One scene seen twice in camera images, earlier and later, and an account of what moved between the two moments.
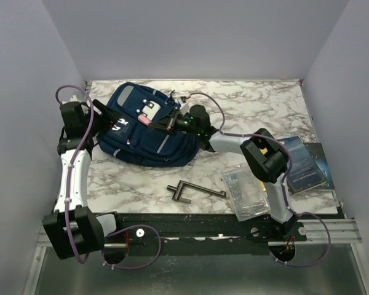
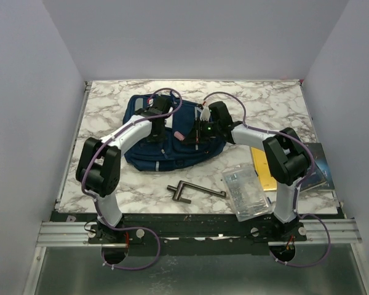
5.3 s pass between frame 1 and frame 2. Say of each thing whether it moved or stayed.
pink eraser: moved
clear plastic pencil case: stayed
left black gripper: moved
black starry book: stayed
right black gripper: moved
